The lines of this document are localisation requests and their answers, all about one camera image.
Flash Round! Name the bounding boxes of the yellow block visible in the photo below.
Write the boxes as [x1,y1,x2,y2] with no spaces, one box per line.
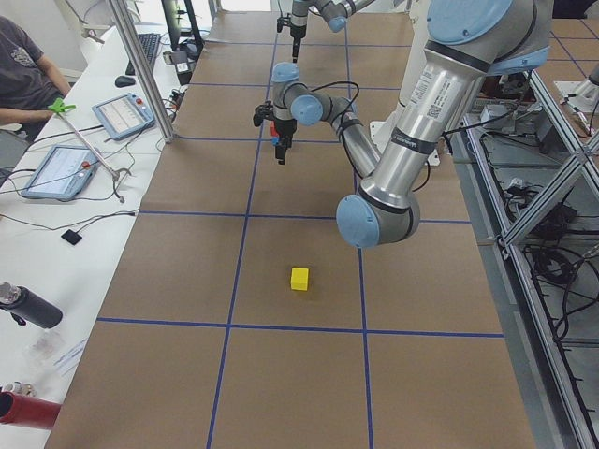
[290,267,310,291]

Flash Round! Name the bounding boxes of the red cylinder bottle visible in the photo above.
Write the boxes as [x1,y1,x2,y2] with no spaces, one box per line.
[1,391,62,430]

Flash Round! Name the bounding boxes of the small black square pad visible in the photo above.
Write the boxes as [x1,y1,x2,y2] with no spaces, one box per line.
[61,229,82,246]

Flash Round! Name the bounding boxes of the aluminium frame post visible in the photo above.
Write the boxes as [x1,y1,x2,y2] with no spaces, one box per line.
[108,0,174,143]

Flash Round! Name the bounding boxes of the green handled reacher stick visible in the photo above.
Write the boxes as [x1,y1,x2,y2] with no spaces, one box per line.
[48,97,131,204]

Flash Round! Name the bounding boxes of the seated person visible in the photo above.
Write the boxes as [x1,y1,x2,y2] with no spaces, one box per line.
[1,17,71,142]

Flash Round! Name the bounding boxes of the black keyboard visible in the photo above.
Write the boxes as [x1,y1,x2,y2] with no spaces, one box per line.
[138,33,161,73]

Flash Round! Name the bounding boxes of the far blue teach pendant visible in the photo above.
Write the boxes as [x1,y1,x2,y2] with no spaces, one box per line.
[92,93,155,140]

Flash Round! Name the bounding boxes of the near blue teach pendant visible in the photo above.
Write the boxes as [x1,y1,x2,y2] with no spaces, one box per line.
[21,145,98,201]

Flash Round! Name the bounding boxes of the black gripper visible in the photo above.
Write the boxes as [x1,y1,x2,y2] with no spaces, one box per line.
[274,118,296,165]
[290,24,305,63]

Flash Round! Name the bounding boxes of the blue teach pendant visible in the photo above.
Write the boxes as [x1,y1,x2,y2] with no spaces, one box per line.
[92,93,155,140]
[21,145,98,201]

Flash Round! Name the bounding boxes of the black water bottle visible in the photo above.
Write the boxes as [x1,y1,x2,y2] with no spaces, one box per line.
[1,282,63,329]

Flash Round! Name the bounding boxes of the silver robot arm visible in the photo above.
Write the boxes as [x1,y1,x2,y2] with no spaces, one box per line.
[271,1,553,248]
[276,0,373,64]

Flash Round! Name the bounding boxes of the black computer mouse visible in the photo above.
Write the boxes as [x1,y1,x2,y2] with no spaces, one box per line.
[114,75,136,88]

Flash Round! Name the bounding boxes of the white pedestal column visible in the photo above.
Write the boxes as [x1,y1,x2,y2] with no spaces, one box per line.
[369,0,444,167]

